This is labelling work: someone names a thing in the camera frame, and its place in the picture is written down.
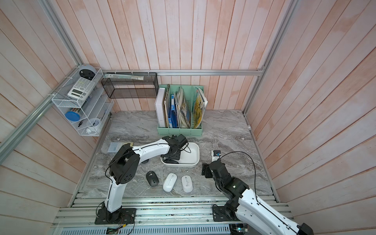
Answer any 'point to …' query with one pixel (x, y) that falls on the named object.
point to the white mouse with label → (187, 183)
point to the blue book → (173, 120)
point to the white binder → (159, 106)
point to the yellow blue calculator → (114, 147)
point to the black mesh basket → (126, 88)
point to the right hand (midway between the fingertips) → (208, 162)
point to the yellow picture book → (199, 105)
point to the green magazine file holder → (180, 109)
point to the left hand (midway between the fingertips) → (171, 156)
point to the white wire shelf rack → (98, 104)
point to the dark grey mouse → (152, 178)
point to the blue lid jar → (72, 116)
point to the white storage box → (189, 156)
